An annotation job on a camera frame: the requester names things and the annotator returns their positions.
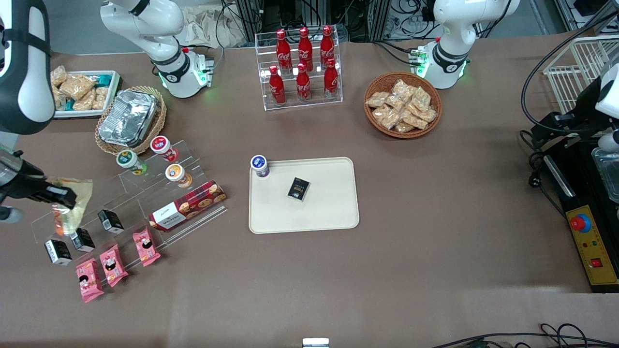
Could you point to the silver foil container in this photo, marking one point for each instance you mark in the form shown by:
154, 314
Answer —
128, 118

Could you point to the red cola bottle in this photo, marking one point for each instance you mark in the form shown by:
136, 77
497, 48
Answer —
331, 79
305, 46
303, 84
327, 44
283, 48
277, 87

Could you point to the blue lid yogurt cup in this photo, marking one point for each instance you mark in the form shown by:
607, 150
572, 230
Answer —
259, 165

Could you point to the clear bag tan snack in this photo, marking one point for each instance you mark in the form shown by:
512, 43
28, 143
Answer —
60, 99
100, 96
83, 102
59, 76
76, 86

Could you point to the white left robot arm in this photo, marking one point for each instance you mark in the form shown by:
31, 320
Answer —
454, 29

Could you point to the small white silver object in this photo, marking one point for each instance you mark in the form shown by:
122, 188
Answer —
315, 343

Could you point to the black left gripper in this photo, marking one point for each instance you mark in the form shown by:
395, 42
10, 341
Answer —
582, 117

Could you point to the red emergency stop button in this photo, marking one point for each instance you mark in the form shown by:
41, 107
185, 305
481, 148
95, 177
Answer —
580, 223

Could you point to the white rectangular bin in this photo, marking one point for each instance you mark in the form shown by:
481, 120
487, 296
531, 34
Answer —
115, 84

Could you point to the clear acrylic bottle rack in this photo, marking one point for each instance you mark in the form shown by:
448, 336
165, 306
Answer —
314, 104

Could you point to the pink snack packet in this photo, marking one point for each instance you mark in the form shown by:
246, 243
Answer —
113, 266
89, 281
146, 246

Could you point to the beige cloth bag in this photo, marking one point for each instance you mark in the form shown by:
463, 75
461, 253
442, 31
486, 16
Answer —
203, 29

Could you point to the aluminium frame rack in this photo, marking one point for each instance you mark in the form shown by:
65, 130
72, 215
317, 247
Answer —
383, 19

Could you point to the round brown wicker basket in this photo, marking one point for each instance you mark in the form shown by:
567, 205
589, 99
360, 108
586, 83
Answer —
372, 123

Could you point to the orange lid cup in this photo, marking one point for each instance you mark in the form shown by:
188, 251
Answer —
175, 173

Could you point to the clear acrylic stepped stand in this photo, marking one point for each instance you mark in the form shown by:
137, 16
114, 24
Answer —
43, 229
193, 169

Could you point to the green lid cup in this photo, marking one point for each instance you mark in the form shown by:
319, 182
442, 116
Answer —
128, 159

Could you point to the white connector block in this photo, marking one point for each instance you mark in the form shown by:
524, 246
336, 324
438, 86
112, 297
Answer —
418, 58

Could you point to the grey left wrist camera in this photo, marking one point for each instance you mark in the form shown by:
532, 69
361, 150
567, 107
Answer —
609, 141

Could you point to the beige plastic tray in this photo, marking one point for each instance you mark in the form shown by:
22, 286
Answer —
329, 208

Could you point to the clear metal rimmed tray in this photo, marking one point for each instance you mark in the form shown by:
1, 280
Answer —
609, 174

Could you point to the black control box yellow panel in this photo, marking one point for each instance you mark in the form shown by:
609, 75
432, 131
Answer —
578, 188

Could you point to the small black white box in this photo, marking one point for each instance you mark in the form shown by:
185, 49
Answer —
58, 252
110, 221
83, 240

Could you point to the teal snack packet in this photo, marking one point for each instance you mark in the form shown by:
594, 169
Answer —
100, 79

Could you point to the small black box yellow print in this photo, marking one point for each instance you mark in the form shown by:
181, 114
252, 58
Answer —
298, 189

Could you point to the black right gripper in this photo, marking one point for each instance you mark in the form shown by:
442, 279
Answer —
25, 186

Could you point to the triangle sandwich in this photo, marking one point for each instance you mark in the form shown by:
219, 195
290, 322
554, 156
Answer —
80, 212

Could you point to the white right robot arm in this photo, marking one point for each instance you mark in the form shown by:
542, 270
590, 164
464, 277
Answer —
37, 72

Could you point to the clear bag brown snack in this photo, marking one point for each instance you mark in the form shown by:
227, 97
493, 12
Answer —
415, 121
426, 115
421, 98
404, 89
386, 117
377, 99
404, 128

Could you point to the oval tan wicker basket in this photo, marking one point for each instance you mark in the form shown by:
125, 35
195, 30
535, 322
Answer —
157, 128

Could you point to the red plaid cookie box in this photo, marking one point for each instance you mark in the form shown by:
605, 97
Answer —
188, 205

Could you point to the red lid cup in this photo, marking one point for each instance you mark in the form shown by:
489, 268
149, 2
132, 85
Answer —
161, 145

